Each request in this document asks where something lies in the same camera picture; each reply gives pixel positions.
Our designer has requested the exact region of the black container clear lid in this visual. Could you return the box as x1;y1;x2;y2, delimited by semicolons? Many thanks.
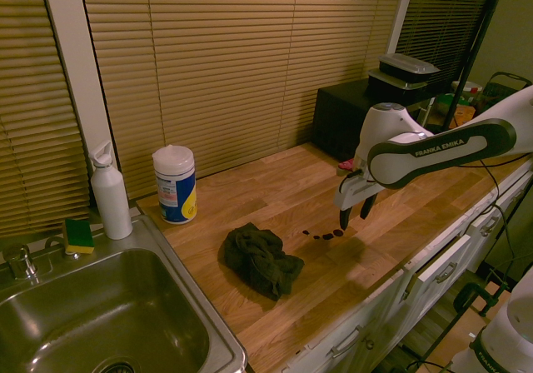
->
377;53;441;83
366;67;430;99

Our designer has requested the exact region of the dark liquid spill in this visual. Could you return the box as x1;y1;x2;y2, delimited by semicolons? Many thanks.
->
301;227;345;241

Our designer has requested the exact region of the metal cabinet handle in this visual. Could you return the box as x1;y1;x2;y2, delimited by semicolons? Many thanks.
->
401;272;420;301

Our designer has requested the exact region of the stainless steel sink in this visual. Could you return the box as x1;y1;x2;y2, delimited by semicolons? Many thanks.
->
0;214;249;373

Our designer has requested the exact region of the dark window blind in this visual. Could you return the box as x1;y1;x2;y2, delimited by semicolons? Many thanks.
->
395;0;499;95

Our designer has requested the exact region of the white window frame post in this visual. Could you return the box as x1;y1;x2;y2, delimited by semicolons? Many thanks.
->
37;0;122;182
385;0;418;56

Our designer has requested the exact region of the black wire basket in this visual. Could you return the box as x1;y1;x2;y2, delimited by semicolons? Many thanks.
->
485;72;533;112

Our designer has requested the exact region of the white water bottle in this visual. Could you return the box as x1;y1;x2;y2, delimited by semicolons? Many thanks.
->
89;141;134;241

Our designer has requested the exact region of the yellow green sponge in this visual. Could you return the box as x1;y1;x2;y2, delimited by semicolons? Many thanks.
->
62;218;96;256

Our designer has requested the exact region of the wide beige window blind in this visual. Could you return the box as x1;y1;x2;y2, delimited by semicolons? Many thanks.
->
78;0;407;201

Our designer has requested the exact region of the metal faucet handle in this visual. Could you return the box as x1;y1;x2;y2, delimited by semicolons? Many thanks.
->
2;242;38;281

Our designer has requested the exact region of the narrow beige window blind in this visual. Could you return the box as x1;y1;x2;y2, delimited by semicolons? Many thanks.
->
0;0;91;237

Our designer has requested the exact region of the metal open drawer handle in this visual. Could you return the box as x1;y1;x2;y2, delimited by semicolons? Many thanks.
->
435;261;458;282

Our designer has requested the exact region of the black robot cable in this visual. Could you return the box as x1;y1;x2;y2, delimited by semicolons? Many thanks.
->
476;158;533;291

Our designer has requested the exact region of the white open drawer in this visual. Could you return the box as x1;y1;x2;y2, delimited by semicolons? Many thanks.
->
416;233;474;283

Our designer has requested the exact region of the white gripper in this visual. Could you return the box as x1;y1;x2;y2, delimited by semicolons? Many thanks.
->
332;168;382;231

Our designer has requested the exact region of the white kitchen cabinet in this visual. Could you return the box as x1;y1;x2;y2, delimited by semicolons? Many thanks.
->
286;156;533;373

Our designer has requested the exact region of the black steel microwave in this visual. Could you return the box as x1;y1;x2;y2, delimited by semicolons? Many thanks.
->
314;82;430;164

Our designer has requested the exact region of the black camera stand pole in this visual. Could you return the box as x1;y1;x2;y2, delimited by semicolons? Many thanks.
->
443;0;511;131

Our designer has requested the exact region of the dark green cloth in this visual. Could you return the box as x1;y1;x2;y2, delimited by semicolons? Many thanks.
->
218;221;306;302

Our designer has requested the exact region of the disinfecting wipes canister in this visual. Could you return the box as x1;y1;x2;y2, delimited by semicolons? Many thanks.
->
152;143;197;225

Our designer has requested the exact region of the white round tub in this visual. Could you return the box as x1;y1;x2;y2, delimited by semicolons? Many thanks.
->
451;80;484;99

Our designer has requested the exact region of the black clamp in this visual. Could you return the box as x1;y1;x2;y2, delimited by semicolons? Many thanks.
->
452;281;511;318

